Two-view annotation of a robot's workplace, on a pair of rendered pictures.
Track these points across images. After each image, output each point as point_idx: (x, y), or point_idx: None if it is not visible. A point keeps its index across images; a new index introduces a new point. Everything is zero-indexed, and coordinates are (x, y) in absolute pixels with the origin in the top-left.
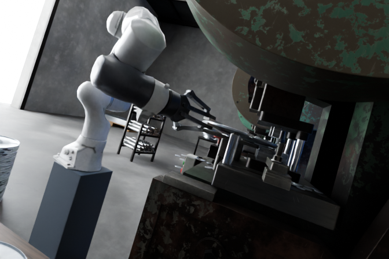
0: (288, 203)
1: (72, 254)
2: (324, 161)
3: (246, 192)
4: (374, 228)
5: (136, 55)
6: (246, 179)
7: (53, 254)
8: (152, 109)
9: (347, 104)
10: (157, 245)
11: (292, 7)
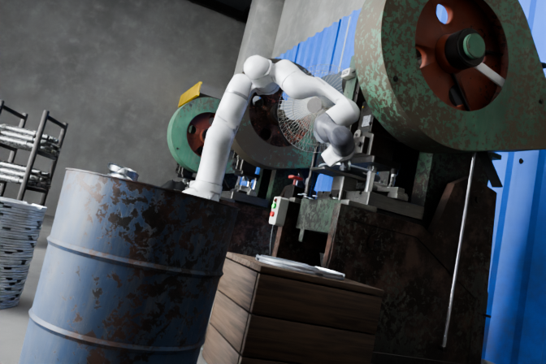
0: (404, 209)
1: None
2: None
3: (385, 206)
4: (436, 214)
5: (348, 123)
6: (384, 198)
7: None
8: (348, 157)
9: (401, 148)
10: (345, 246)
11: (435, 120)
